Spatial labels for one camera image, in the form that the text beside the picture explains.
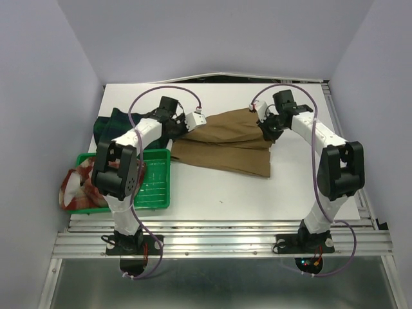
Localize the tan pleated skirt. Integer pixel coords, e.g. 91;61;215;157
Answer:
171;108;272;178

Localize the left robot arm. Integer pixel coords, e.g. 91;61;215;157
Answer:
91;97;187;256

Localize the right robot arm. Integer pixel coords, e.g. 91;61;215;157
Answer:
249;90;365;254

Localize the green plaid skirt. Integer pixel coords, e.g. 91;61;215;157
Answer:
93;108;170;149

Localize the green plastic tray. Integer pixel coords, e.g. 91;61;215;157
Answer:
65;149;171;214

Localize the red plaid skirt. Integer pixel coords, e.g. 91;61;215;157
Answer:
57;156;147;212

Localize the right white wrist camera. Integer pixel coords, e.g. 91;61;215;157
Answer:
248;100;271;122

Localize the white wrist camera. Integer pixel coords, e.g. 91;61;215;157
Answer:
185;112;207;132
248;100;271;122

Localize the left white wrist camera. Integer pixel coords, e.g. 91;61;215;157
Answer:
185;112;207;132

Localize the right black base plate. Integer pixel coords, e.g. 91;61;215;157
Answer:
276;232;335;255

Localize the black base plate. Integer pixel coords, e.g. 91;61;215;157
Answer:
276;232;335;255
101;234;160;256

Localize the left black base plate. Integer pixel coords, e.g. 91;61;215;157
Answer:
101;234;160;256

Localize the aluminium frame rail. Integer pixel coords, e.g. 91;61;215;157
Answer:
37;79;403;309

